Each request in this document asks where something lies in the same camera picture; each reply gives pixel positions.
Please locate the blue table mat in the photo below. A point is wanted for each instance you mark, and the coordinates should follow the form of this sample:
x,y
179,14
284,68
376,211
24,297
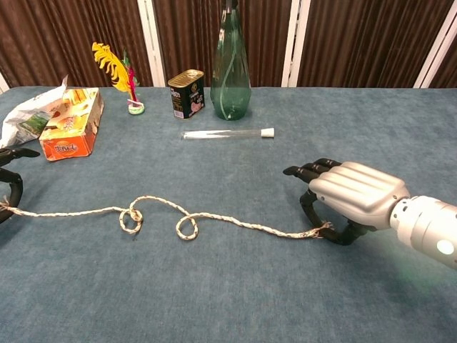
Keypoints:
x,y
228,250

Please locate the orange biscuit box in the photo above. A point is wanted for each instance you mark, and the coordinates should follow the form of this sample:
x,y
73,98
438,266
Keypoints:
x,y
73,123

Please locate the colourful feather shuttlecock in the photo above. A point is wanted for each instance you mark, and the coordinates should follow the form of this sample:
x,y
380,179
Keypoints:
x,y
119,73

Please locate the clear glass test tube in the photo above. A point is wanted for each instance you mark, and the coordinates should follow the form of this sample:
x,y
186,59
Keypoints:
x,y
225,134

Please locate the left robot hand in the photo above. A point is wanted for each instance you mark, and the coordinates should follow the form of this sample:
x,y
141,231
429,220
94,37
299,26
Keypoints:
x,y
10,178

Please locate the black and gold tin can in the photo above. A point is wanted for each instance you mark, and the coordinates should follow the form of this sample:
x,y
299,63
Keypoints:
x,y
187,93

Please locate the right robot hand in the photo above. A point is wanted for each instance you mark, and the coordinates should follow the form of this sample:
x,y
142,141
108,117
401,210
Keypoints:
x,y
353,194

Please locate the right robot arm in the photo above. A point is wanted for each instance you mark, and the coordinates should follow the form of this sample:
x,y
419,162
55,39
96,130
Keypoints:
x,y
428,230

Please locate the green glass bottle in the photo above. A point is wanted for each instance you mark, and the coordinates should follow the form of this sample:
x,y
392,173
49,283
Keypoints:
x,y
230,71

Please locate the white crumpled snack bag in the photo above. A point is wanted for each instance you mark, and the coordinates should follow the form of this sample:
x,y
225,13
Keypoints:
x,y
26,116

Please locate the white partition frame post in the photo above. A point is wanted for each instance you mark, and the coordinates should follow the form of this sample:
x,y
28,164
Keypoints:
x,y
3,82
295,43
150,43
437,50

